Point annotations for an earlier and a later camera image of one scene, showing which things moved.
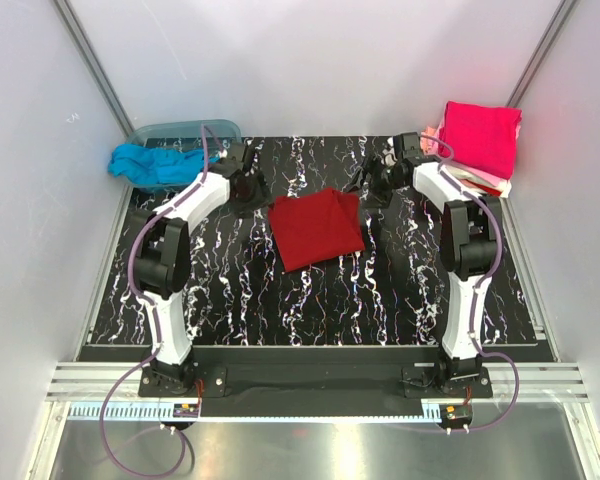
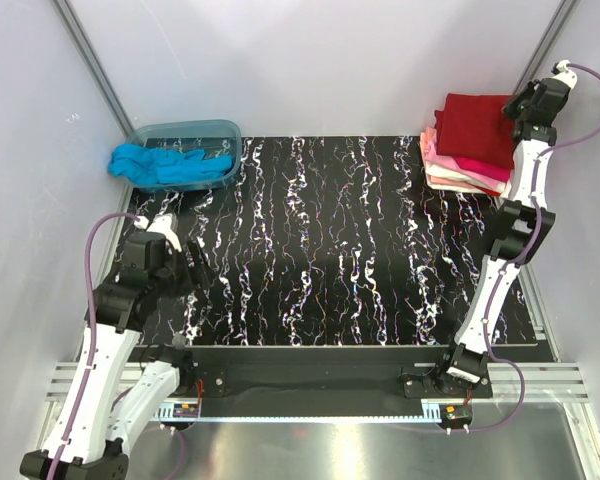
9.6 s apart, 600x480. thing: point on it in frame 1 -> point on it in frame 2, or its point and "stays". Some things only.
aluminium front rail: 538,382 stays
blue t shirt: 158,164 stays
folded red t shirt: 484,188 stays
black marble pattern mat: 389,292 stays
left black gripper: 262,199 -> 202,271
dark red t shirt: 317,226 -> 475,126
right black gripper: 379,198 -> 527,91
